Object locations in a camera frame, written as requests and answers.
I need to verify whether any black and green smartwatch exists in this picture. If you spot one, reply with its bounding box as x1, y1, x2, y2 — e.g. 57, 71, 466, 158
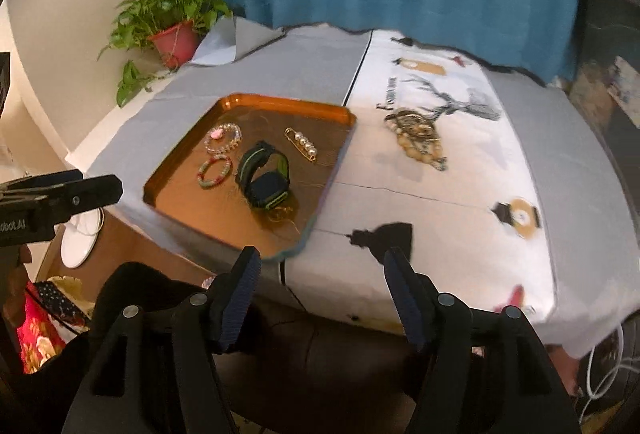
235, 140, 293, 209

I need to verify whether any potted green plant red pot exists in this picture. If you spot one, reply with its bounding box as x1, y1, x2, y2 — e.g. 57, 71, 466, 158
97, 0, 235, 109

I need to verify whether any thin gold chain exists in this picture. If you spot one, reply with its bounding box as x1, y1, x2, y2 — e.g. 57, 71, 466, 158
264, 205, 301, 235

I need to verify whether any grey table cloth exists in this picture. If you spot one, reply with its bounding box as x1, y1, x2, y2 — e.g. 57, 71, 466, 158
82, 16, 640, 265

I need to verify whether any white printed table runner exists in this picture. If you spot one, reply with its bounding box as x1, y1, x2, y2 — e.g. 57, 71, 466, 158
280, 28, 576, 360

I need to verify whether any white printed paper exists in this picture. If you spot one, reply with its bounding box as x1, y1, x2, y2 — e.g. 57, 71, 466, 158
605, 56, 640, 115

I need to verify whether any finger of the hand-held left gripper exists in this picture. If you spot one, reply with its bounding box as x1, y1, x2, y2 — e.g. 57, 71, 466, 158
0, 170, 85, 197
30, 174, 124, 217

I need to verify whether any gold pin with pearls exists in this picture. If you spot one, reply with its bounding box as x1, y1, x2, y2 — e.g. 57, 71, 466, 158
284, 127, 319, 161

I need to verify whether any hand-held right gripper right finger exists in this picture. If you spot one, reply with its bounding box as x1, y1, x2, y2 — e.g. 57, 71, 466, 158
382, 246, 583, 434

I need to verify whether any red floral cloth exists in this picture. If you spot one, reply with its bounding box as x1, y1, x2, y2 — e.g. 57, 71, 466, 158
17, 276, 96, 375

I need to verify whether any orange metal tray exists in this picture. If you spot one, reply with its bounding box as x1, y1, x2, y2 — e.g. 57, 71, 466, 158
142, 92, 358, 261

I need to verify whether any pearl bracelet with pink charm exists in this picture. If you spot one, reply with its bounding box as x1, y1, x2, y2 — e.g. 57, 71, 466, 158
204, 123, 242, 153

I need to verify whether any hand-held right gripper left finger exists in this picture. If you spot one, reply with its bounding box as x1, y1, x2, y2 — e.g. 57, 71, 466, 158
61, 245, 262, 434

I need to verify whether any colourful beaded bracelet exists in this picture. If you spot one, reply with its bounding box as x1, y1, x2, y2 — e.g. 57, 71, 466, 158
197, 154, 233, 189

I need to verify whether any dark patterned cabinet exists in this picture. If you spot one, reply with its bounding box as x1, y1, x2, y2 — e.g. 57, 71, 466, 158
565, 0, 640, 195

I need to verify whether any white cable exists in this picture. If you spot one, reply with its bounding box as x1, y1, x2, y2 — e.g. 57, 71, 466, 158
580, 321, 633, 420

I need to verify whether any person's left hand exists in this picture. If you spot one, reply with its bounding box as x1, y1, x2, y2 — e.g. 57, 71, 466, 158
7, 246, 33, 315

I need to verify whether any wooden bead bracelet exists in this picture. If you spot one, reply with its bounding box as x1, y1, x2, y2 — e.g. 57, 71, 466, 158
397, 134, 449, 173

